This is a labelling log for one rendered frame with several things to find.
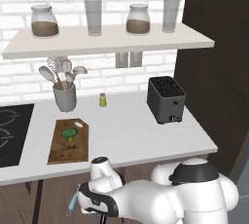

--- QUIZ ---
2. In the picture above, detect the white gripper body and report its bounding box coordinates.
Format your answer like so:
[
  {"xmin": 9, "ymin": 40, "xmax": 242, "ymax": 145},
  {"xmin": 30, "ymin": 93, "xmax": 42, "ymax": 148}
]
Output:
[{"xmin": 77, "ymin": 182, "xmax": 99, "ymax": 216}]

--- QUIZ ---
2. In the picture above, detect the wooden cutting board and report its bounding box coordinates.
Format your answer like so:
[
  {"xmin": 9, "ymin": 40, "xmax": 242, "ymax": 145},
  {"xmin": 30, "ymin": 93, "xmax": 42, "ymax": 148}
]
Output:
[{"xmin": 47, "ymin": 118, "xmax": 90, "ymax": 166}]

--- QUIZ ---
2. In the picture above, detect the green broccoli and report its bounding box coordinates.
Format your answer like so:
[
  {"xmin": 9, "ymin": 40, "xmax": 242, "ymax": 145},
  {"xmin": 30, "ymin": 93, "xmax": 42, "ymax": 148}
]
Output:
[{"xmin": 61, "ymin": 127, "xmax": 79, "ymax": 143}]

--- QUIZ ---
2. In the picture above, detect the light blue peeler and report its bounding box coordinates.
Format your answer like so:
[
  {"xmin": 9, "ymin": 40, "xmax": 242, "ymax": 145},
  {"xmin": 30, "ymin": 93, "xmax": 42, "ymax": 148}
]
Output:
[{"xmin": 65, "ymin": 183, "xmax": 81, "ymax": 218}]

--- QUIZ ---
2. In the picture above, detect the black hob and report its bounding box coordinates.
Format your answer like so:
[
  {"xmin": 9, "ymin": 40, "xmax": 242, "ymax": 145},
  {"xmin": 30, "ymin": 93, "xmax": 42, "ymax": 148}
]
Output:
[{"xmin": 0, "ymin": 103, "xmax": 36, "ymax": 169}]

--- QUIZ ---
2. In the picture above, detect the yellow shaker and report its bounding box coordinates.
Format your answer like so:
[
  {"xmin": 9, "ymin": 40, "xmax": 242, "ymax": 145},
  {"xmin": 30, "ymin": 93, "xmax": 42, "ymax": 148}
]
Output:
[{"xmin": 98, "ymin": 93, "xmax": 108, "ymax": 108}]

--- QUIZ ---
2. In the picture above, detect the grey utensil pot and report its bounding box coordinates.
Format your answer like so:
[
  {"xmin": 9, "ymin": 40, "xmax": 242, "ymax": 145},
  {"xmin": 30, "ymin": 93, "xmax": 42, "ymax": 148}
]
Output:
[{"xmin": 52, "ymin": 83, "xmax": 78, "ymax": 113}]

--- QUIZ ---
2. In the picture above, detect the small wooden spoon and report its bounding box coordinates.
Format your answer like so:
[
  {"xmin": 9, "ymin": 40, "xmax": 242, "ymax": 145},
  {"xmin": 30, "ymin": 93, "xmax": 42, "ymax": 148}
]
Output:
[{"xmin": 64, "ymin": 71, "xmax": 77, "ymax": 90}]

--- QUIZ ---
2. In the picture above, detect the dark grey toaster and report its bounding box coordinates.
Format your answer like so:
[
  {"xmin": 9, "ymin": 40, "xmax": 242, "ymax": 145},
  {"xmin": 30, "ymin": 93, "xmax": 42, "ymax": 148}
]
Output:
[{"xmin": 146, "ymin": 75, "xmax": 188, "ymax": 126}]

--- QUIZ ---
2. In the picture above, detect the pale curved wooden spoon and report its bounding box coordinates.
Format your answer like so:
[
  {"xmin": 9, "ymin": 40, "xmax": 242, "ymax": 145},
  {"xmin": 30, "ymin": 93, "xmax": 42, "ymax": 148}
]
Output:
[{"xmin": 72, "ymin": 65, "xmax": 89, "ymax": 80}]

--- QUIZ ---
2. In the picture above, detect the large wooden spoon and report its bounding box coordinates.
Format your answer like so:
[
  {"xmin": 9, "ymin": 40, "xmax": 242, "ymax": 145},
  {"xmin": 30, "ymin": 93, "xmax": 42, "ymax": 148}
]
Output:
[{"xmin": 38, "ymin": 65, "xmax": 63, "ymax": 91}]

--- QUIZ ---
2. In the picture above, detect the pale wooden spatula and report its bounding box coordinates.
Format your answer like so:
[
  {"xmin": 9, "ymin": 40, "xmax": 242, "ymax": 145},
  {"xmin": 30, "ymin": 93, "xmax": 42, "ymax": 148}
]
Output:
[{"xmin": 61, "ymin": 57, "xmax": 73, "ymax": 74}]

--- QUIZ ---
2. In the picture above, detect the white slotted spatula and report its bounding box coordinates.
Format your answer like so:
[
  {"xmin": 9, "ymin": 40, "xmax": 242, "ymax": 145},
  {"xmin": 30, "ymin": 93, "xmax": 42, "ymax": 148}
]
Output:
[{"xmin": 46, "ymin": 56, "xmax": 64, "ymax": 85}]

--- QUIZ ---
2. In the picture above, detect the glass jar with brown filling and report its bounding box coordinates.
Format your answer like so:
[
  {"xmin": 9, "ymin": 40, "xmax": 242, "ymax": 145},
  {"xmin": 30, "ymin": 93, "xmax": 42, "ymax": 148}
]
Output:
[
  {"xmin": 30, "ymin": 4, "xmax": 60, "ymax": 39},
  {"xmin": 124, "ymin": 3, "xmax": 152, "ymax": 36}
]

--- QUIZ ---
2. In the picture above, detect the tall clear glass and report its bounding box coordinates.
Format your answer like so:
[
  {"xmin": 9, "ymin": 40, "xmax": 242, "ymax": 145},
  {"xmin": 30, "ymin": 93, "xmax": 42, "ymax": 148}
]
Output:
[
  {"xmin": 161, "ymin": 0, "xmax": 181, "ymax": 34},
  {"xmin": 84, "ymin": 0, "xmax": 103, "ymax": 37}
]

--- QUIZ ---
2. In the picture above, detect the tall dark wooden cabinet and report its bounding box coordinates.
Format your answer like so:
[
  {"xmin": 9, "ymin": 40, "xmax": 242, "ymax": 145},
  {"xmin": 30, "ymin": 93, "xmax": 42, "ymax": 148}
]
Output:
[{"xmin": 172, "ymin": 0, "xmax": 249, "ymax": 177}]

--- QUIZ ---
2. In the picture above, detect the grey wall socket plate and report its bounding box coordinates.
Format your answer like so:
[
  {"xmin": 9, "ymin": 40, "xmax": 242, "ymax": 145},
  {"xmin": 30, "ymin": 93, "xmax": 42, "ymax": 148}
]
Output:
[
  {"xmin": 115, "ymin": 52, "xmax": 129, "ymax": 69},
  {"xmin": 128, "ymin": 51, "xmax": 144, "ymax": 69}
]

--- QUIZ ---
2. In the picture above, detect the white wall shelf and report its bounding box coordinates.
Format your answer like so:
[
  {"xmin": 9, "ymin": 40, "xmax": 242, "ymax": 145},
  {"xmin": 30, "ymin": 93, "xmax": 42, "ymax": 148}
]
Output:
[{"xmin": 1, "ymin": 22, "xmax": 216, "ymax": 60}]

